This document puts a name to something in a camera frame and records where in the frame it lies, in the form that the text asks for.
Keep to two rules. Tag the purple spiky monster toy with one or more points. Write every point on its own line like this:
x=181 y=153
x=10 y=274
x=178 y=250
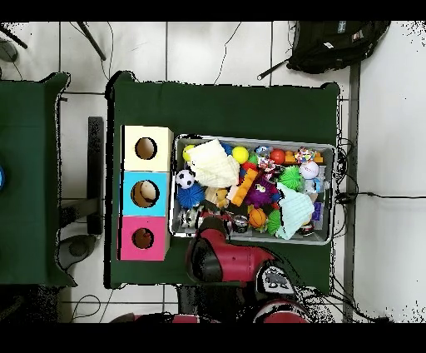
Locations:
x=261 y=193

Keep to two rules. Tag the black backpack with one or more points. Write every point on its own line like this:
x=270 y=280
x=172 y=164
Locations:
x=332 y=46

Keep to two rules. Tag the cream waffle cloth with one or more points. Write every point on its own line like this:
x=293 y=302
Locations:
x=213 y=165

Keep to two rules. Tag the blue round dish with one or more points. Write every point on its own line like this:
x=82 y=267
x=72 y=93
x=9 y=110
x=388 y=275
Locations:
x=1 y=178

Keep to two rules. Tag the dark green table cloth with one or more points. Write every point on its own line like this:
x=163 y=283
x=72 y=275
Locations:
x=26 y=150
x=216 y=110

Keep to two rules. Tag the black tripod leg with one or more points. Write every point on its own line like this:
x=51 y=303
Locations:
x=91 y=41
x=15 y=38

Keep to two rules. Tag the yellow seamed ball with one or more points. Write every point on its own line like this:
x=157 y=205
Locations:
x=240 y=155

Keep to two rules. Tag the orange toy building block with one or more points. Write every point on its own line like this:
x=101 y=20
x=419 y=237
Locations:
x=244 y=187

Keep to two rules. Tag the silver mesh bin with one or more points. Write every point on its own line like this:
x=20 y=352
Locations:
x=319 y=233

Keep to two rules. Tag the black upright panel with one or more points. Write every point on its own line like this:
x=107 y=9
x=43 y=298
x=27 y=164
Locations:
x=95 y=166

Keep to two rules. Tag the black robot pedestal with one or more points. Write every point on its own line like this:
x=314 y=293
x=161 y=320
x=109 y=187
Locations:
x=206 y=298

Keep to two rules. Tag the black white soccer ball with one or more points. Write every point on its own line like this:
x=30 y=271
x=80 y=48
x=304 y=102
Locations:
x=185 y=179

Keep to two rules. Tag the mint green waffle cloth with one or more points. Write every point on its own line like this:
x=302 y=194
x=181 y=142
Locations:
x=294 y=209

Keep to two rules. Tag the grey metal rail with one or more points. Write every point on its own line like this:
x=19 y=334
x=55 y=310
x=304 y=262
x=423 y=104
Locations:
x=352 y=116

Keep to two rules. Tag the grey oval base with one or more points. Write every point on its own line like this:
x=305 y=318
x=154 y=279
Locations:
x=78 y=248

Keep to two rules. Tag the wooden box three holes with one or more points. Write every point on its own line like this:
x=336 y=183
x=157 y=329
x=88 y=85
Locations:
x=133 y=206

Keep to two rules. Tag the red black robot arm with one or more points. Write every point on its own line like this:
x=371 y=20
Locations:
x=233 y=261

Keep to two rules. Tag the blue spiky ball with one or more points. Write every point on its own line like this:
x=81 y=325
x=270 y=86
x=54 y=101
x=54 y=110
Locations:
x=189 y=196

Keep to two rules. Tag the orange toy basketball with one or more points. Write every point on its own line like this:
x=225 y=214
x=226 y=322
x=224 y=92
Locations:
x=257 y=217

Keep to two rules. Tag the brown plush dog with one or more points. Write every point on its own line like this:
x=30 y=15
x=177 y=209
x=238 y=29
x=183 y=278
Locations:
x=218 y=197

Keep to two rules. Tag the white baseball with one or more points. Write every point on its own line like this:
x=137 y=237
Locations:
x=309 y=170

